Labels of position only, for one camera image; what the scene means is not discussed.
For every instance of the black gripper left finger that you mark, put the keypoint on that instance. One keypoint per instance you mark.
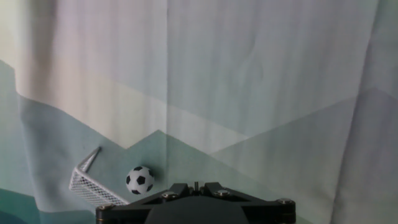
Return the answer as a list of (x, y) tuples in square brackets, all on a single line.
[(124, 213)]

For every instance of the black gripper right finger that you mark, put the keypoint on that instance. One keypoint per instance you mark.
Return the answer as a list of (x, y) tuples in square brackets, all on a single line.
[(270, 213)]

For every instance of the small black white soccer ball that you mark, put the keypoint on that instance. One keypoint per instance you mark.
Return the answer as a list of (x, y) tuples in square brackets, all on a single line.
[(140, 180)]

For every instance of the white mesh toy goal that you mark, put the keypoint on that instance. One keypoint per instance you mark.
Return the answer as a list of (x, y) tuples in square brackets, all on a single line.
[(84, 183)]

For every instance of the blue green patchwork cloth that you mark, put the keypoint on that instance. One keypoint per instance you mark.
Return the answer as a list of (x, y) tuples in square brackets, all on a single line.
[(217, 77)]

